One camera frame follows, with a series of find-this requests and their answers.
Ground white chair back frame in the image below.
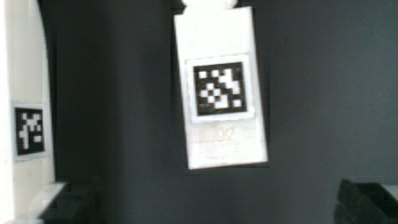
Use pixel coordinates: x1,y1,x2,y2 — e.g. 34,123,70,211
0,0,55,224

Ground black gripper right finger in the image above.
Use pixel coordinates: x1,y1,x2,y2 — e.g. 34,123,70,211
334,179,398,224

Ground white chair leg block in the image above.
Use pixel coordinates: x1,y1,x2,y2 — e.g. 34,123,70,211
174,0,269,170

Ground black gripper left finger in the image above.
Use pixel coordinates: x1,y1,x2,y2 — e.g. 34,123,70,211
39,183,105,224

